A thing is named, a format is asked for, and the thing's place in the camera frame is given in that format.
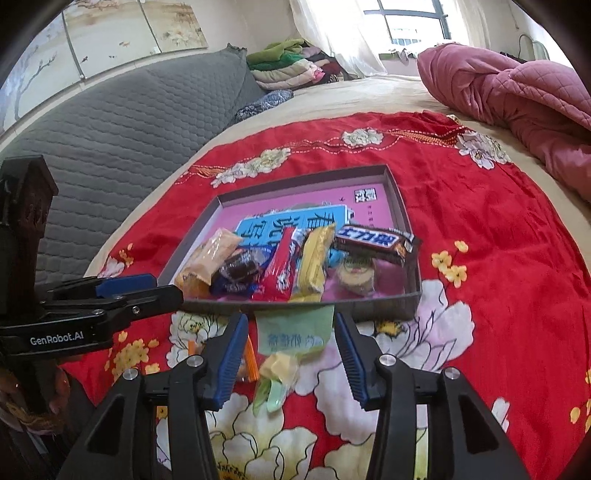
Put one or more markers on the stack of folded clothes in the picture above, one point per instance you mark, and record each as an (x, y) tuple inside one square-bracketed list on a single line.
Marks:
[(281, 69)]

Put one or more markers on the window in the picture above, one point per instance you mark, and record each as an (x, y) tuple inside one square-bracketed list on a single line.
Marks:
[(406, 14)]

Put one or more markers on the person's left hand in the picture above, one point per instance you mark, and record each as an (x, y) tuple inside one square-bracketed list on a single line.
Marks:
[(60, 387)]

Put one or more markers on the beige bed sheet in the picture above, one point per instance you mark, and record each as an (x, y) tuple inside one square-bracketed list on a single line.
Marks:
[(369, 92)]

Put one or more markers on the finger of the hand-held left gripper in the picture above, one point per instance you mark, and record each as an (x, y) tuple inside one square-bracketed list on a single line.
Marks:
[(138, 302), (124, 284)]

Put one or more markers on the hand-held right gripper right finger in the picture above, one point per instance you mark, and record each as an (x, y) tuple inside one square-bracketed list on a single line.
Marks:
[(355, 364)]

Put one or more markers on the pink cardboard box tray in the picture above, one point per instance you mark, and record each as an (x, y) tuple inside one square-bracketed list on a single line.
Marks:
[(323, 194)]

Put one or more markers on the yellow snack packet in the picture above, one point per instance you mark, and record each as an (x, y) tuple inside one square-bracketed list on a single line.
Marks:
[(314, 263)]

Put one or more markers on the red snack packet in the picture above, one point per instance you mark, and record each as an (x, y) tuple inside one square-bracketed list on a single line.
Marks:
[(281, 267)]

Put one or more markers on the pink quilted blanket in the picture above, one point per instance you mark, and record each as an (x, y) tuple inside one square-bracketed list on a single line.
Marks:
[(508, 87)]

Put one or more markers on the blue patterned pillow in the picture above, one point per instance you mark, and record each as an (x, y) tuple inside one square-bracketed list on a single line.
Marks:
[(263, 105)]

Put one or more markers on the green snack packet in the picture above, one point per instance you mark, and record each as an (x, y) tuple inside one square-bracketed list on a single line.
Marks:
[(295, 337)]

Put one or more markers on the beige wafer packet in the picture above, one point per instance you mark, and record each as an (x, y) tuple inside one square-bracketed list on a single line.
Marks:
[(212, 258)]

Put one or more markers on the red floral cloth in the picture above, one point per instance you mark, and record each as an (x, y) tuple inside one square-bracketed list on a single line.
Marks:
[(485, 221)]

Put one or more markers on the grey quilted headboard cushion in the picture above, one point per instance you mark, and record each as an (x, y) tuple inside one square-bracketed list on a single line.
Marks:
[(115, 129)]

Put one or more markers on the round clear-wrapped pastry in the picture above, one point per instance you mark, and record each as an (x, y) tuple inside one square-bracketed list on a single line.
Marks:
[(355, 277)]

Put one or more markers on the orange snack packet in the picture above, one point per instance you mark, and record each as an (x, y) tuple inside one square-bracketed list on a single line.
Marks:
[(252, 363)]

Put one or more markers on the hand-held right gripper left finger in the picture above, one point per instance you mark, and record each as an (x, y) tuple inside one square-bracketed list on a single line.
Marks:
[(228, 364)]

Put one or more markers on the pale green candy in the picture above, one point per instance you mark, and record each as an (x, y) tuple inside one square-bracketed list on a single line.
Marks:
[(277, 374)]

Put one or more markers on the white curtain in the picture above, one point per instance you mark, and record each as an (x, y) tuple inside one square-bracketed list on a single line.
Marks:
[(471, 23), (341, 32)]

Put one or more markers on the brown chocolate bar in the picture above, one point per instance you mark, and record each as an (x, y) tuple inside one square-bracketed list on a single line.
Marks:
[(369, 240)]

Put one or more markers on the floral wall panel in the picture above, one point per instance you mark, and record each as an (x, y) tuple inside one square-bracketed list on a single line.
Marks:
[(115, 27)]

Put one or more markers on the blue cookie packet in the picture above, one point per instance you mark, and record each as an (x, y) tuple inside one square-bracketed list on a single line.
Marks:
[(240, 272)]

